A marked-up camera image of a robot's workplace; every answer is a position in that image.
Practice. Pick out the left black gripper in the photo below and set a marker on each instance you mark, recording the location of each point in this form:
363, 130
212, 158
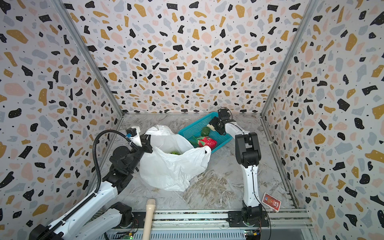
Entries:
145, 143

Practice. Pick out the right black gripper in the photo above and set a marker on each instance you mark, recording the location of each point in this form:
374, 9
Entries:
217, 125

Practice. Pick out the dark green avocado fruit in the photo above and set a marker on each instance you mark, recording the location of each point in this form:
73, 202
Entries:
205, 131

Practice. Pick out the red dragon fruit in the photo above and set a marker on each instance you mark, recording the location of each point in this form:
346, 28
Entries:
202, 141

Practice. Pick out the white plastic bag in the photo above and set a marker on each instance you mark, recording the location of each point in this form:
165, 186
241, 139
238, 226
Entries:
168, 172

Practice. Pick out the cream pear shaped fruit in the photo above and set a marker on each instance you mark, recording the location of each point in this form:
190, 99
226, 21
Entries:
211, 127

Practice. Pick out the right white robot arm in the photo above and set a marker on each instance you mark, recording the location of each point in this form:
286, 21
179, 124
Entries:
248, 155

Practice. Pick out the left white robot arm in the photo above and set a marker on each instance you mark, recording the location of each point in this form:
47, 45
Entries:
77, 223

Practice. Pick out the teal plastic basket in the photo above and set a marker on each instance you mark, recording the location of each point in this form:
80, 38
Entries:
195, 129

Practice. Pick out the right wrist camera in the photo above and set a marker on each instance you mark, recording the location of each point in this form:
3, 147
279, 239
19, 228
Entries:
224, 114

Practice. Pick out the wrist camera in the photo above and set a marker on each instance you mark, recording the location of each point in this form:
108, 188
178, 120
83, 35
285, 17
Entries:
133, 135
224, 114

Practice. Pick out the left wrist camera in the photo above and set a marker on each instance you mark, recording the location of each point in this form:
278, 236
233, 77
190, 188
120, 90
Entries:
133, 135

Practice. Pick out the beige wooden handle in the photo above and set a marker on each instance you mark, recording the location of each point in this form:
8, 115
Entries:
150, 209

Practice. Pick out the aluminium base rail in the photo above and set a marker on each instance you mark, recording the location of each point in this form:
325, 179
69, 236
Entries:
287, 224

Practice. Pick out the silver corner frame post right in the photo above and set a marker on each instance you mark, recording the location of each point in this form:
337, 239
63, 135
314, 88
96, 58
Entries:
290, 54

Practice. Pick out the silver corner frame post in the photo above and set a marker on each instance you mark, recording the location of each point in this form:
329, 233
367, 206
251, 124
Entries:
65, 16
290, 54

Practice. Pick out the silver corner frame post left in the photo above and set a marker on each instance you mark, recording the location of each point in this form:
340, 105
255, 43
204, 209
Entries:
65, 16

